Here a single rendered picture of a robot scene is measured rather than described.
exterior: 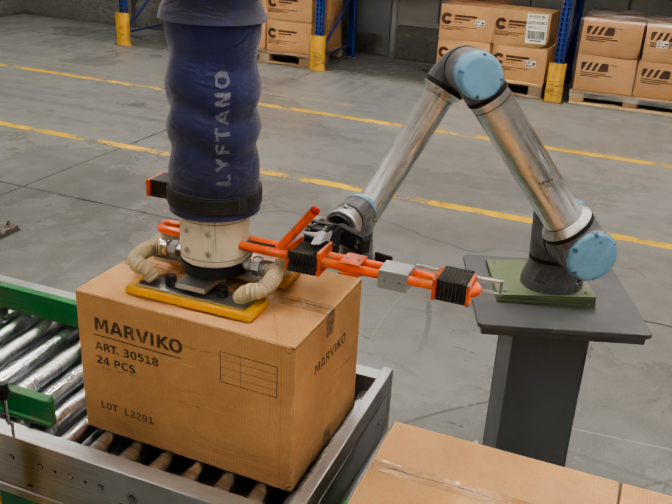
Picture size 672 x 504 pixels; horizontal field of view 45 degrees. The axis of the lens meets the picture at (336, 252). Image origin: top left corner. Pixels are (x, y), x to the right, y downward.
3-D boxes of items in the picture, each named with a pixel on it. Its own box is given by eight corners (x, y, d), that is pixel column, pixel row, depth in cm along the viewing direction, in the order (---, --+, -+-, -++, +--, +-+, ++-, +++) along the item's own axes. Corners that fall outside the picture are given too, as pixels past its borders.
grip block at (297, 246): (283, 271, 188) (284, 248, 186) (300, 256, 196) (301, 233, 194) (317, 278, 185) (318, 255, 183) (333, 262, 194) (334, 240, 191)
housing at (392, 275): (376, 287, 182) (377, 269, 180) (385, 276, 188) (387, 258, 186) (405, 294, 180) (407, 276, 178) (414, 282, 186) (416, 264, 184)
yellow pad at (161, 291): (124, 293, 196) (123, 274, 194) (147, 277, 204) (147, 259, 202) (250, 323, 185) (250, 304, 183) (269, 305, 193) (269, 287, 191)
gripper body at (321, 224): (301, 254, 200) (320, 237, 210) (333, 260, 197) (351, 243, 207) (302, 225, 197) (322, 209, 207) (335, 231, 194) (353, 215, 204)
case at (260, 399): (87, 424, 213) (74, 289, 197) (172, 354, 247) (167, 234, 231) (291, 493, 193) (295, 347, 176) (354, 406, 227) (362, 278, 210)
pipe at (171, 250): (128, 276, 196) (127, 255, 194) (183, 241, 217) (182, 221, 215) (254, 306, 185) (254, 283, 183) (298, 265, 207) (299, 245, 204)
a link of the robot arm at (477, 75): (603, 242, 240) (476, 31, 212) (631, 264, 224) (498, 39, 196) (560, 272, 241) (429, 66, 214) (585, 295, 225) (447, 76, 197)
